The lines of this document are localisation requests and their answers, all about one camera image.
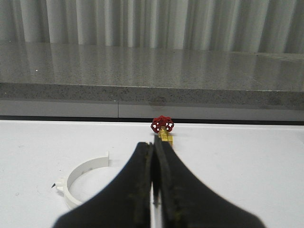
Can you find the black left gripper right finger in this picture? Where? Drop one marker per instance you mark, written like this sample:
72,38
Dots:
189,203

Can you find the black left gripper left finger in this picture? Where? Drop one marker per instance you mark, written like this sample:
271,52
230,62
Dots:
123,203

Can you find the white half pipe clamp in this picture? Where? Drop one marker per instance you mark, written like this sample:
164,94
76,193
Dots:
64,184

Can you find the brass valve red handwheel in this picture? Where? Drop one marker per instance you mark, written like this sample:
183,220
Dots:
162,126

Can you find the grey stone counter ledge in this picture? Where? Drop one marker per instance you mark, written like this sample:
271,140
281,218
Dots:
63,80

